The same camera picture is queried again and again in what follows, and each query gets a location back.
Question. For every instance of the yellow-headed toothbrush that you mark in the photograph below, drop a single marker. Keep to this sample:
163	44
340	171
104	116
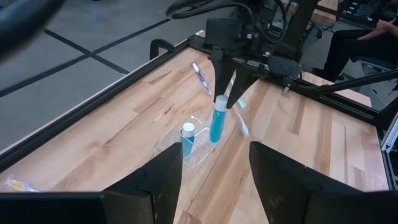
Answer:
17	185

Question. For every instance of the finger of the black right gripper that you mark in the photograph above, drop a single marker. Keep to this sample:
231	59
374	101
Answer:
244	82
222	68

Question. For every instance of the blue mouthwash bottle white cap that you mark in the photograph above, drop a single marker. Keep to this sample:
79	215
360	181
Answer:
217	124
187	143

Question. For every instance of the purple toothbrush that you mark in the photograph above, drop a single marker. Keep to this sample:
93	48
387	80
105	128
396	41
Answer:
202	79

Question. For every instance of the silver aluminium extrusion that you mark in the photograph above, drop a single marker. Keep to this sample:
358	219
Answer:
392	137

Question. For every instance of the person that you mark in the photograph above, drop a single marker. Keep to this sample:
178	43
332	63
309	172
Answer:
357	49

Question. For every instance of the green toothbrush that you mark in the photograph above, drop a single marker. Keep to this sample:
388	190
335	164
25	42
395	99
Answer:
242	104

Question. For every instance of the black curved bracket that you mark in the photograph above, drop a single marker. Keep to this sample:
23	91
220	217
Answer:
161	43

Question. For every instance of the clear acrylic organizer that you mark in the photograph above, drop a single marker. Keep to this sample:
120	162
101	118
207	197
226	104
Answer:
199	155

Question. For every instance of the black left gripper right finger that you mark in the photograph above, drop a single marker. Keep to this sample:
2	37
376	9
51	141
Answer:
276	180

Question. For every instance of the black electronic device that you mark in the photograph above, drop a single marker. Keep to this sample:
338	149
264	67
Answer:
357	9

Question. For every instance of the black aluminium rig frame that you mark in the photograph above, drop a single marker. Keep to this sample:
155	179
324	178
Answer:
77	114

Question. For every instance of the orange toothbrush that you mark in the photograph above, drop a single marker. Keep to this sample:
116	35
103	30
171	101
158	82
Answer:
244	126

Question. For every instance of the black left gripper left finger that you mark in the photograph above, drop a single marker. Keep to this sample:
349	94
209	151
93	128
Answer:
164	174

